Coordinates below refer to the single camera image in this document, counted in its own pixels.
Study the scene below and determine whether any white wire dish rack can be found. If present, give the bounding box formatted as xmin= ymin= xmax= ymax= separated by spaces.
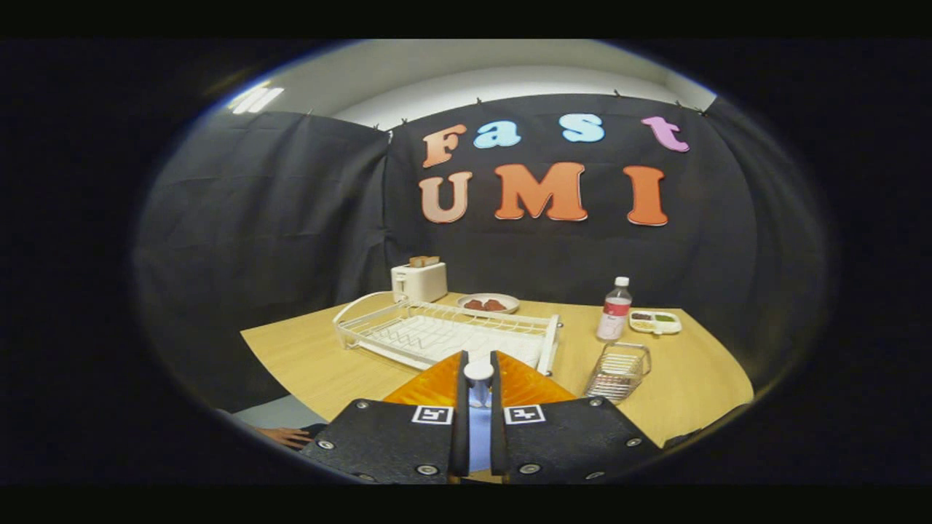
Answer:
xmin=333 ymin=290 xmax=562 ymax=378

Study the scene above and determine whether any clear bottle with red label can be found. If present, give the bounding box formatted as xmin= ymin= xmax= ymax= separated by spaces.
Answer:
xmin=596 ymin=276 xmax=633 ymax=344

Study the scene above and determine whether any white sectioned sauce dish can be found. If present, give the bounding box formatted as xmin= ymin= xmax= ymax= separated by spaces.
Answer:
xmin=628 ymin=309 xmax=683 ymax=336

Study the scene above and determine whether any ceiling light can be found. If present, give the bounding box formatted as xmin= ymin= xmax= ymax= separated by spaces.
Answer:
xmin=227 ymin=84 xmax=286 ymax=116

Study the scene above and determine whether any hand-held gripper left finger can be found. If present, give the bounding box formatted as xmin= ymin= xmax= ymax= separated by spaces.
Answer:
xmin=301 ymin=350 xmax=470 ymax=485

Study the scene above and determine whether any black backdrop cloth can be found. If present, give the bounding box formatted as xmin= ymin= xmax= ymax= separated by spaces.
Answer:
xmin=135 ymin=93 xmax=834 ymax=416

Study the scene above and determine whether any blue plate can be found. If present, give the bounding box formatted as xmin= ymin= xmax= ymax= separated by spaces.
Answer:
xmin=468 ymin=405 xmax=493 ymax=473

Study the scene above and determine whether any beige plate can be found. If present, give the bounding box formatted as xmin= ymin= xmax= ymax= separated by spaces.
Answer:
xmin=457 ymin=293 xmax=521 ymax=316

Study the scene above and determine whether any white toaster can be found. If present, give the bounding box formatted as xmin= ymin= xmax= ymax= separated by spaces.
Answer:
xmin=390 ymin=261 xmax=449 ymax=304

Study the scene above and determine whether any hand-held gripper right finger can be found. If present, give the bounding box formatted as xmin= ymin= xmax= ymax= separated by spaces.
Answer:
xmin=489 ymin=350 xmax=662 ymax=485

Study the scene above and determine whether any small wire basket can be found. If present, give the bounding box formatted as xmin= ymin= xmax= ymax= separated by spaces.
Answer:
xmin=583 ymin=341 xmax=653 ymax=405

